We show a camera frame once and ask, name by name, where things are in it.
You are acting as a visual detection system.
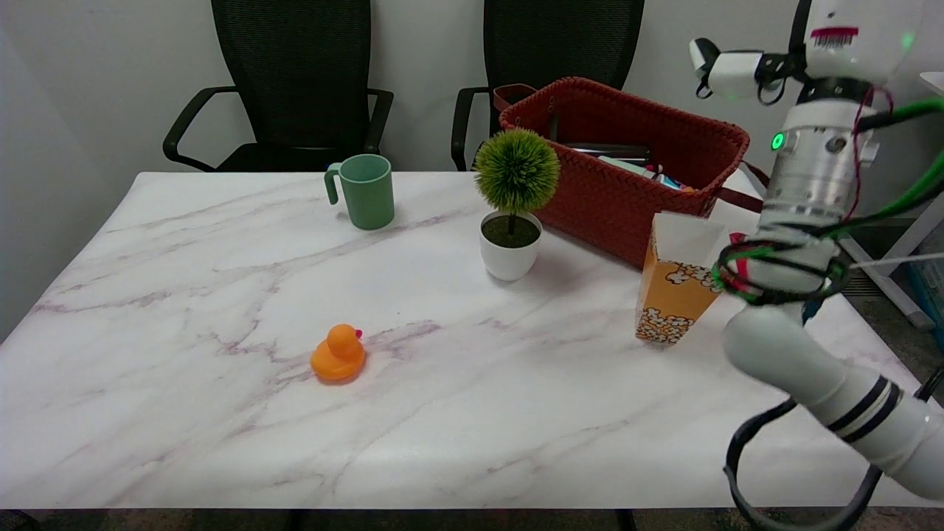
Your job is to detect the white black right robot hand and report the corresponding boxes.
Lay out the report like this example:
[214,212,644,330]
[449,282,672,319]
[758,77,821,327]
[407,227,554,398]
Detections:
[689,0,926,105]

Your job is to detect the blue storage box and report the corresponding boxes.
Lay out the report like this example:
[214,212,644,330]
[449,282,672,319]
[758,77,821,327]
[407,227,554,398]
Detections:
[908,235,944,349]

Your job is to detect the red woven basket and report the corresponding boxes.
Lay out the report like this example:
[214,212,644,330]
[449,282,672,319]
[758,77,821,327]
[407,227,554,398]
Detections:
[493,76,771,271]

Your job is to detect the pink persimmon toy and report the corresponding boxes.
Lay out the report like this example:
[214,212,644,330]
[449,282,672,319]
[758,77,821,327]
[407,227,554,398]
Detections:
[729,232,752,282]

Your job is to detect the light green cup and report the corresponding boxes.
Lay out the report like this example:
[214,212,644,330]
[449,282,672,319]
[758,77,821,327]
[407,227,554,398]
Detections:
[597,155,656,179]

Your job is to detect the black mesh office chair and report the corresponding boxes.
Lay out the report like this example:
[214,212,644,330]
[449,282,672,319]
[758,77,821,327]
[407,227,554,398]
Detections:
[162,0,395,173]
[451,0,645,173]

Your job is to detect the orange popcorn box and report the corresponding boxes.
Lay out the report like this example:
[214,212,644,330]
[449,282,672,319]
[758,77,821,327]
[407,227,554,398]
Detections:
[635,212,729,346]

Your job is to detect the green ball plant white pot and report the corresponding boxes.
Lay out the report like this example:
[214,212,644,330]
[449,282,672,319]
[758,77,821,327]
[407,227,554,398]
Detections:
[473,128,562,282]

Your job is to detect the green plastic mug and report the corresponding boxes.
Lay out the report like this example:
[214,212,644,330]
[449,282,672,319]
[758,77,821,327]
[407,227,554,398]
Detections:
[324,153,396,231]

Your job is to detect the orange rubber duck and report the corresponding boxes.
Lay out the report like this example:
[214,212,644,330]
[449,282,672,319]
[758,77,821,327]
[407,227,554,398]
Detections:
[310,324,367,383]

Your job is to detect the green robot cable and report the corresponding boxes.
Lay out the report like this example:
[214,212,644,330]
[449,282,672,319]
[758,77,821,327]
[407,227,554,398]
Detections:
[718,98,944,308]

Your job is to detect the white desk frame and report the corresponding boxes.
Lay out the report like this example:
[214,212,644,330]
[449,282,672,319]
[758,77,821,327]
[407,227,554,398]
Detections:
[837,72,944,330]

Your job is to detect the thin white cable tie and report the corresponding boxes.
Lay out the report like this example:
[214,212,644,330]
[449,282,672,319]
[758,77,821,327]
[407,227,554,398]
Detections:
[848,252,944,269]

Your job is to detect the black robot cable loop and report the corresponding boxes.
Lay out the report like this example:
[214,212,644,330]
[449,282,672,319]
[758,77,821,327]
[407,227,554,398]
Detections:
[723,367,944,531]

